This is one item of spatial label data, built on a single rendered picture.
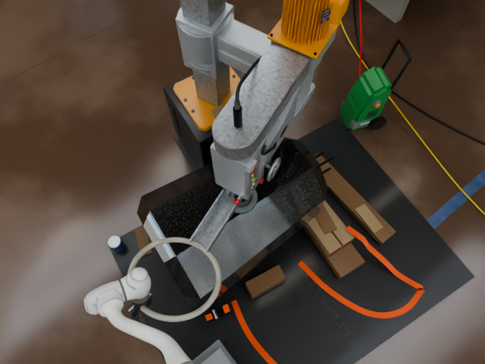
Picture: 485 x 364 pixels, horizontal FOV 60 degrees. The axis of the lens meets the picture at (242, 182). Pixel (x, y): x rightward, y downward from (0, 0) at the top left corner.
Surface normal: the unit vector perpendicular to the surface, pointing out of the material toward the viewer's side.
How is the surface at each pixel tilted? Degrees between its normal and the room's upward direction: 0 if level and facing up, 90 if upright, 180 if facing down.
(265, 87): 0
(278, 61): 0
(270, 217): 45
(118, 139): 0
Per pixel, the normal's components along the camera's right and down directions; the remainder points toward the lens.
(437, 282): -0.01, -0.44
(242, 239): 0.40, 0.22
